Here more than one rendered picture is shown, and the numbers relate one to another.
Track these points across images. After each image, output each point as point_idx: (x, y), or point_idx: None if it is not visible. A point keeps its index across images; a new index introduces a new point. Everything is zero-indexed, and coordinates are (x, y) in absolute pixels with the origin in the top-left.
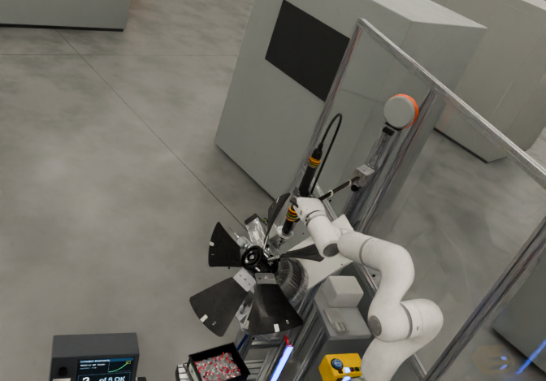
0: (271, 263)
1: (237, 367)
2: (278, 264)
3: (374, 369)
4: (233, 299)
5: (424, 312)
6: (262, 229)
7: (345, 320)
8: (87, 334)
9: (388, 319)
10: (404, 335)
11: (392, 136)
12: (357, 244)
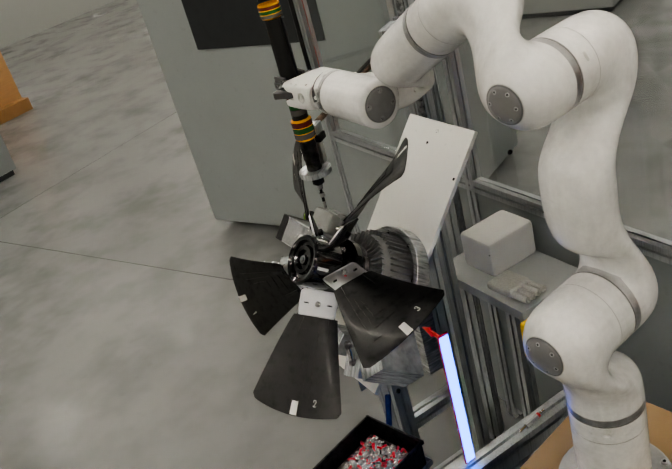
0: (343, 251)
1: (398, 447)
2: (353, 245)
3: (575, 210)
4: (320, 345)
5: (580, 25)
6: (306, 226)
7: (531, 278)
8: None
9: (518, 68)
10: (570, 82)
11: None
12: (397, 33)
